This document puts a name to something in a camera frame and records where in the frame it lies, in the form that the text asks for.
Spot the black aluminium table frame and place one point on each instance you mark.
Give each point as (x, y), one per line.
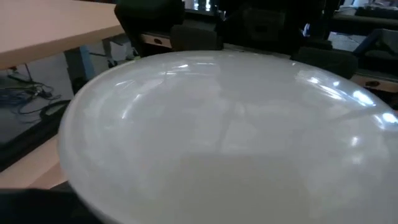
(28, 143)

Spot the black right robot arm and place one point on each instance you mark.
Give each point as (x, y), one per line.
(149, 21)

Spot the frosted white reflector lightbulb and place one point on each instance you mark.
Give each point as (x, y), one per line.
(217, 140)

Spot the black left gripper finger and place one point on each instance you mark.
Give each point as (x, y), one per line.
(34, 208)

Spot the grey desk leg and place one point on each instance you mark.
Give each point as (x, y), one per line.
(79, 67)

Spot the black shelf furniture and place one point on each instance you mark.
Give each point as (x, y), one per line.
(373, 18)

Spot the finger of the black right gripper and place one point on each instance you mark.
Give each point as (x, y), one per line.
(196, 39)
(329, 62)

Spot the beige office desk top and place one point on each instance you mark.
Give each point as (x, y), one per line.
(46, 28)

